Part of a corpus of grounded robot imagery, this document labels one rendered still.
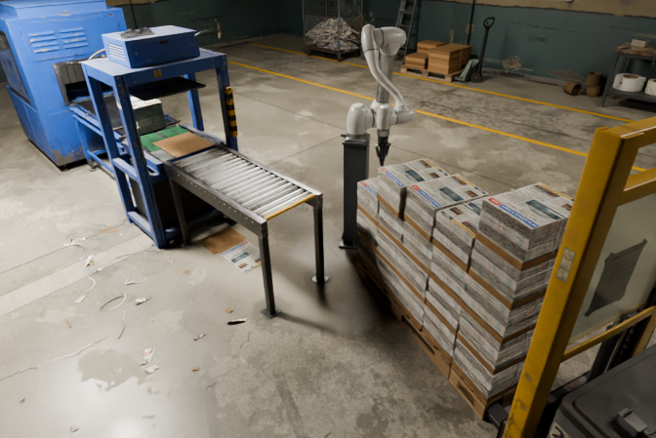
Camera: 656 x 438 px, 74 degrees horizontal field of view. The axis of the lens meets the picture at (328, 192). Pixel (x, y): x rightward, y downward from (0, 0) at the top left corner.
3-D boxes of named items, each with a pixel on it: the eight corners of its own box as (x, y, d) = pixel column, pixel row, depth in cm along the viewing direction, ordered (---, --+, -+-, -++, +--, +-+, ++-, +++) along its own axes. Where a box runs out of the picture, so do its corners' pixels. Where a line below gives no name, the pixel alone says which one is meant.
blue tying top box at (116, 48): (201, 55, 363) (196, 30, 354) (131, 68, 327) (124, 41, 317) (175, 48, 392) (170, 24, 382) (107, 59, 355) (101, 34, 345)
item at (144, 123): (167, 127, 429) (162, 100, 416) (139, 135, 411) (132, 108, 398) (150, 118, 453) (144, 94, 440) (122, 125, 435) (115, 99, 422)
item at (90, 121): (185, 132, 443) (184, 122, 439) (123, 150, 404) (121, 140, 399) (124, 100, 539) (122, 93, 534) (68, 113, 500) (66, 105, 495)
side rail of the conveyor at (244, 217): (268, 236, 283) (266, 220, 277) (262, 239, 280) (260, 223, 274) (170, 173, 367) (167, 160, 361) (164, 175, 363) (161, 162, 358)
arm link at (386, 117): (380, 131, 295) (396, 128, 299) (381, 108, 288) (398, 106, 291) (373, 126, 304) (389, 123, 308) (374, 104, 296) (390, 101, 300)
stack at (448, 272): (394, 257, 370) (400, 170, 329) (495, 357, 278) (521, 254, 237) (354, 270, 356) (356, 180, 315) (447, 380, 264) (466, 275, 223)
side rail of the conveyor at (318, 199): (323, 207, 314) (323, 192, 308) (317, 210, 311) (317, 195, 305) (221, 154, 397) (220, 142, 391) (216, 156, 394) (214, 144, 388)
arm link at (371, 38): (367, 48, 290) (386, 47, 294) (362, 21, 290) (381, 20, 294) (360, 55, 303) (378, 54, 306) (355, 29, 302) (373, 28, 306)
